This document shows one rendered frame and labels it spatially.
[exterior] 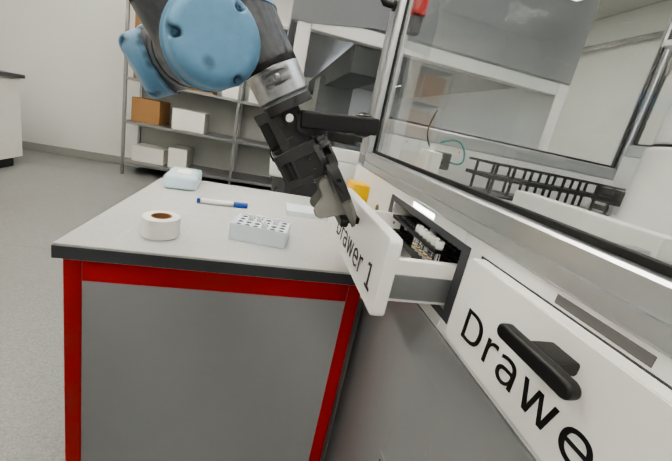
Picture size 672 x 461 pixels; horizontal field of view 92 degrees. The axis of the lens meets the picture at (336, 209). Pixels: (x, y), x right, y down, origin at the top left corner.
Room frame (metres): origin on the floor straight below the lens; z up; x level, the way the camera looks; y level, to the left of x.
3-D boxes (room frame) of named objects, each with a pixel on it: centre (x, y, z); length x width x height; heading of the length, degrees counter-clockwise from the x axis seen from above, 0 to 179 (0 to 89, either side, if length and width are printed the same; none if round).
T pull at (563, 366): (0.23, -0.18, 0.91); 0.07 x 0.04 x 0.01; 14
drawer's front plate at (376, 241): (0.52, -0.05, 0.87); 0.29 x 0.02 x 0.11; 14
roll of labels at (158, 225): (0.62, 0.34, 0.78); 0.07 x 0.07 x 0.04
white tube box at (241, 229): (0.71, 0.16, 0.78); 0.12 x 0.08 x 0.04; 93
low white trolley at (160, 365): (0.87, 0.25, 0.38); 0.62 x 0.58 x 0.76; 14
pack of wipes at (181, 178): (1.02, 0.50, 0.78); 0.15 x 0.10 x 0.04; 19
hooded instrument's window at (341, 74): (2.28, -0.07, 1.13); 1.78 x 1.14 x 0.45; 14
